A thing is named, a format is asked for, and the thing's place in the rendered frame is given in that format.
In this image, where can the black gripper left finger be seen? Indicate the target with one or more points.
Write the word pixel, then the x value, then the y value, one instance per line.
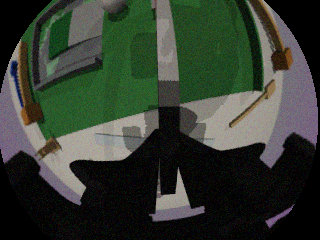
pixel 137 173

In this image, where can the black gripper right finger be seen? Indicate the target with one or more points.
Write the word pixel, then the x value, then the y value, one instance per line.
pixel 202 167

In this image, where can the green flat mat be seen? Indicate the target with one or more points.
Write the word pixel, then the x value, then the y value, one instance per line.
pixel 213 56

